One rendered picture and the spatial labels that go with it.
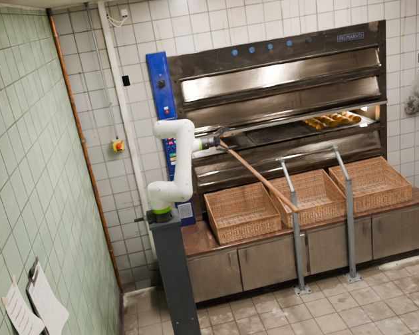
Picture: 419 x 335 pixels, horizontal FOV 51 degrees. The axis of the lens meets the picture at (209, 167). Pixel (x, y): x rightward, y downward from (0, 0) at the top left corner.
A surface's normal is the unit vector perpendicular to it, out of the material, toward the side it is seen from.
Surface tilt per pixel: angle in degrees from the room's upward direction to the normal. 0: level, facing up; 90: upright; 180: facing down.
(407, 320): 0
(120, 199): 90
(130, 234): 90
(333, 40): 91
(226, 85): 70
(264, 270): 90
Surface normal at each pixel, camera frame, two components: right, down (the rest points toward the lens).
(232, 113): 0.11, -0.01
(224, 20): 0.18, 0.32
